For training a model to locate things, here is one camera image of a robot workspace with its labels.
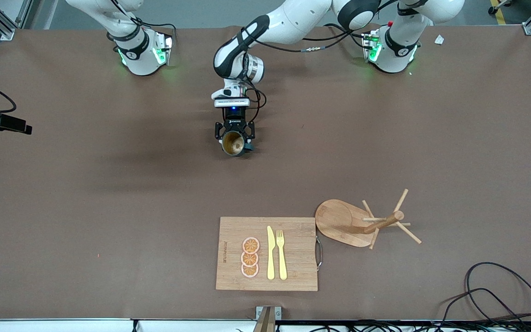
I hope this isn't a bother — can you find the dark green ribbed cup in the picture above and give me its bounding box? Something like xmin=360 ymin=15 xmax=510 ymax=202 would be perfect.
xmin=221 ymin=130 xmax=254 ymax=157

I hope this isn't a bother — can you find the grey arm base connector block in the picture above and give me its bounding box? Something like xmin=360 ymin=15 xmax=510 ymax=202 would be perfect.
xmin=153 ymin=31 xmax=174 ymax=66
xmin=362 ymin=29 xmax=382 ymax=63

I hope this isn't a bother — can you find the yellow plastic knife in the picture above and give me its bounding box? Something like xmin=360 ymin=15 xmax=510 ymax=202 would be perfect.
xmin=266 ymin=225 xmax=276 ymax=280

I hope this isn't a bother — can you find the wooden mug tree stand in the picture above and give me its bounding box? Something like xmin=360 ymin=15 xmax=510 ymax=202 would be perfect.
xmin=315 ymin=188 xmax=423 ymax=250

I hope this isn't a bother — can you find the yellow plastic fork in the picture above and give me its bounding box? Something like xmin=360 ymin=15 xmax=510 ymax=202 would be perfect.
xmin=276 ymin=230 xmax=288 ymax=281

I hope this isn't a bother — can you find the bamboo cutting board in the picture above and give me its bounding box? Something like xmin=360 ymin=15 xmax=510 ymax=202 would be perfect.
xmin=215 ymin=216 xmax=324 ymax=292

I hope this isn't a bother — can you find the metal mounting bracket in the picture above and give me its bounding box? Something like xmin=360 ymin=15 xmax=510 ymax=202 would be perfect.
xmin=253 ymin=306 xmax=282 ymax=332

